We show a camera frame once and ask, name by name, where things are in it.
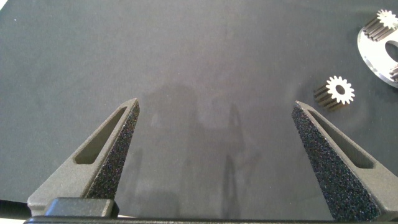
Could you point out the small steel gear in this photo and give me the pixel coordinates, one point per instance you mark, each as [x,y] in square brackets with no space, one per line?
[333,91]

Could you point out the round white plate with pins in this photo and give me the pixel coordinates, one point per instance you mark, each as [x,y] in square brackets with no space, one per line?
[373,53]

